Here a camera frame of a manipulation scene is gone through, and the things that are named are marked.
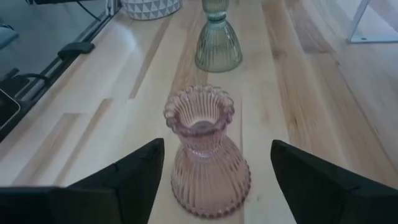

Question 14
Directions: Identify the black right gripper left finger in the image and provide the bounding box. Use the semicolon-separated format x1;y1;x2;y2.
0;138;165;224

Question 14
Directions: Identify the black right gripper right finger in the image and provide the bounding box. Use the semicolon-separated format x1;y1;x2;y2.
270;139;398;224

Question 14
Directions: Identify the pink ribbed glass candlestick holder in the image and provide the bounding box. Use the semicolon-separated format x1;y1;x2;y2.
163;85;252;219

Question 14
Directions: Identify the dark tablet screen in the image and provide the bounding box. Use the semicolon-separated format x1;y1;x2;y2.
0;88;22;132

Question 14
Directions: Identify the black table clamp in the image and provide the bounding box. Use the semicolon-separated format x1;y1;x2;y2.
57;41;96;62

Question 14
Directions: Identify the green ribbed glass candlestick holder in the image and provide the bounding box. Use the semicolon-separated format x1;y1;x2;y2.
194;0;244;73

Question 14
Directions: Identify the white grey patterned pot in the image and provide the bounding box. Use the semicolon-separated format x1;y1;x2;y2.
120;0;183;21

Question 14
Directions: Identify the teal chair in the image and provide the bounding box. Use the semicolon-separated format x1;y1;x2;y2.
0;24;20;50

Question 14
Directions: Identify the thick black cable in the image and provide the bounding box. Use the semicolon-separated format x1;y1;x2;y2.
76;0;103;22

